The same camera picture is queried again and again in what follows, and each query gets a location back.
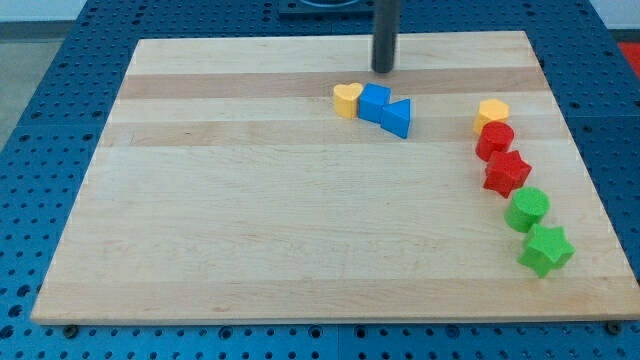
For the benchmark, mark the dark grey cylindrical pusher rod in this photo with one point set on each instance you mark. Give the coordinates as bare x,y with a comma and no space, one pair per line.
385,30

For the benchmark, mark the red star block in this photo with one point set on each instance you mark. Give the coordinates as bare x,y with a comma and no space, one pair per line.
505,172

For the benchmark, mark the blue cube block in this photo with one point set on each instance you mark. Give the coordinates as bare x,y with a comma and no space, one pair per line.
371,102

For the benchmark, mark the red cylinder block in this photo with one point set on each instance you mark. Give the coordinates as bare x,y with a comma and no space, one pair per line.
494,137

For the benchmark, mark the blue triangle block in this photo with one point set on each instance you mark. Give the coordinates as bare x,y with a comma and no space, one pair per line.
396,118

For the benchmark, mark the yellow heart block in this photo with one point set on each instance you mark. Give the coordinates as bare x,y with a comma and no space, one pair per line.
346,99

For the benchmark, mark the green cylinder block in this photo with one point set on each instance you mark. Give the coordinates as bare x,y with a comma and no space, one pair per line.
528,206

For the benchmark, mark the wooden board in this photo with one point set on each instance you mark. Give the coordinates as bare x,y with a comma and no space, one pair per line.
225,189

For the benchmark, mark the green star block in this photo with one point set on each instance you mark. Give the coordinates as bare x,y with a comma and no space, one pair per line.
545,249

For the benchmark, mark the yellow hexagon block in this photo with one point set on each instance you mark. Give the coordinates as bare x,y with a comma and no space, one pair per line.
490,110

